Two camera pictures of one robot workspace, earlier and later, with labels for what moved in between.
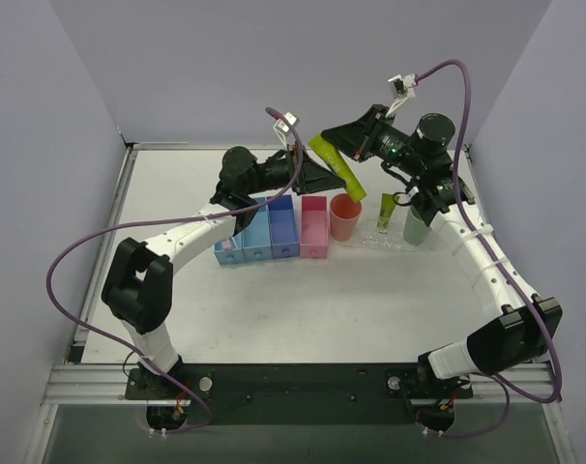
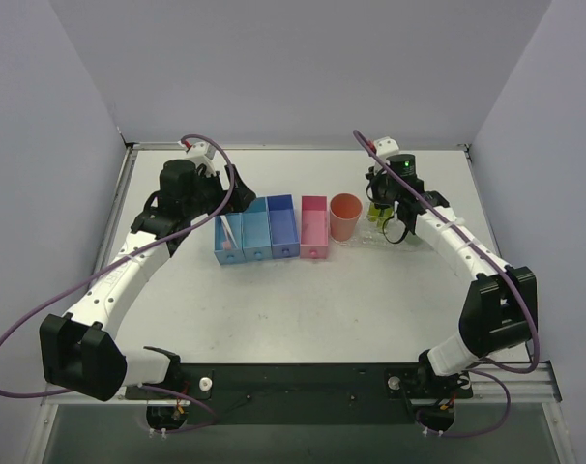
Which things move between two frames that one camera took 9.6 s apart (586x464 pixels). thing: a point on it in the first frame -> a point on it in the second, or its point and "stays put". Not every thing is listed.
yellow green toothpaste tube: [387, 207] stays put
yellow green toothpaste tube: [336, 161] -> [373, 213]
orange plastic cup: [344, 217] stays put
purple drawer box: [283, 227] stays put
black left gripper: [299, 172] -> [232, 188]
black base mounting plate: [302, 394] stays put
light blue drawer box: [233, 255] stays put
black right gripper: [368, 140] -> [379, 194]
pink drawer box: [313, 226] stays put
